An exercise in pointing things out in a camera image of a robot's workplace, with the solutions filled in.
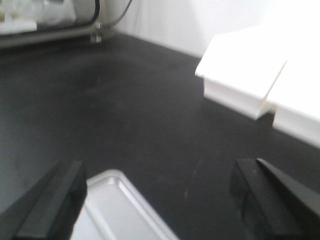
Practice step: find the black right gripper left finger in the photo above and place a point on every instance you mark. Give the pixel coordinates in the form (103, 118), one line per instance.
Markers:
(50, 208)

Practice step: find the stainless steel lab machine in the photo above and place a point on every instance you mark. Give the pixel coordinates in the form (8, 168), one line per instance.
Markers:
(25, 22)

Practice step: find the white storage bin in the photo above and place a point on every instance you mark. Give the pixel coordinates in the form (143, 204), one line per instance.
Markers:
(296, 90)
(239, 69)

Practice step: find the silver metal tray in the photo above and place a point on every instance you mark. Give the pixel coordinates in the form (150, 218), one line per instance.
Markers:
(115, 210)

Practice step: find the middle white storage bin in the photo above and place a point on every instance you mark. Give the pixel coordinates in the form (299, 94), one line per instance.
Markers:
(296, 90)

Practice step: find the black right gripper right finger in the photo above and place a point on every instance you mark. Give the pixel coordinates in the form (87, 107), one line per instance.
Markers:
(271, 204)

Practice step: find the left white storage bin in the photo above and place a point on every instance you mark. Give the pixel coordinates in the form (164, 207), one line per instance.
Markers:
(239, 69)

